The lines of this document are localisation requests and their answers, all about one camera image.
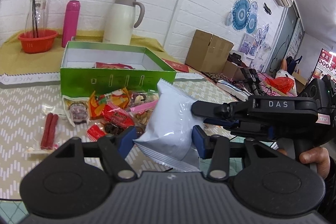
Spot cream thermal carafe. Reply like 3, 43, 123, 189
102, 0, 146, 45

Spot white cable conduit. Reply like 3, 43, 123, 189
163, 0, 198, 52

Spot beige chevron tablecloth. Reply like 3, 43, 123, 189
0, 72, 279, 201

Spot large brown cardboard box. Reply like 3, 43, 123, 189
185, 29, 234, 73

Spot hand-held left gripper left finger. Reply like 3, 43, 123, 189
54, 126, 144, 180

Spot red snack packet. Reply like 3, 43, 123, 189
95, 62, 134, 70

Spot red wall poster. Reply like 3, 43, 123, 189
310, 48, 336, 83

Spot clear glass pitcher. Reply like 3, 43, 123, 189
25, 0, 48, 37

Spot small brown cardboard box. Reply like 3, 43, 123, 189
223, 60, 244, 78

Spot blue paper fan decorations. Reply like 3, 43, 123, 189
226, 0, 259, 34

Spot pink thermos bottle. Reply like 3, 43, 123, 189
62, 0, 80, 48

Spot green cardboard box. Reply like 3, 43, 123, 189
60, 41, 177, 97

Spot orange plastic basket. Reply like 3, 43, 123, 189
18, 29, 59, 54

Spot red sausage stick packet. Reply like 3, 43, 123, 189
26, 112, 60, 154

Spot leopard print cloth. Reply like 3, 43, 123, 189
201, 71, 229, 83

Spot white snack packet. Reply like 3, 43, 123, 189
133, 78, 204, 172

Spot wall photo prints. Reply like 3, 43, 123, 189
239, 25, 271, 62

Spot red plastic bag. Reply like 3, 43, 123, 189
268, 76, 295, 95

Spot red envelope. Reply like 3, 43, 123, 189
161, 58, 189, 73

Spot yellow tablecloth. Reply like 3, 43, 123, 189
0, 28, 184, 75

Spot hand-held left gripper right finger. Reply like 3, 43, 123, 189
192, 125, 286, 180

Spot white power strip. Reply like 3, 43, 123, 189
217, 80, 253, 101

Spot black charging devices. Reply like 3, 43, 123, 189
240, 67, 263, 96

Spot person's right hand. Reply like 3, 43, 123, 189
299, 147, 332, 180

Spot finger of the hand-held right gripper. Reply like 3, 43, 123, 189
203, 117, 248, 136
191, 100, 250, 120

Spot pile of assorted snack packets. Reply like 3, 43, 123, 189
42, 89, 160, 142

